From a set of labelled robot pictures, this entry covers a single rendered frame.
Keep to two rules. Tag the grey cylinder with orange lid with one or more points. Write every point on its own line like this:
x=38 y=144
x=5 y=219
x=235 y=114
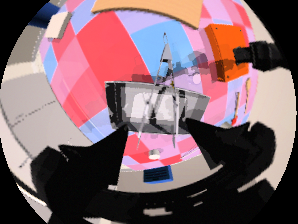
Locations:
x=226 y=125

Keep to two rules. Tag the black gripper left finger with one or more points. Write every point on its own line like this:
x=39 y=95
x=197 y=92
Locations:
x=104 y=157

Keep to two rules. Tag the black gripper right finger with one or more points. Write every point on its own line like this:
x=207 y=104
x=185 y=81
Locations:
x=214 y=142

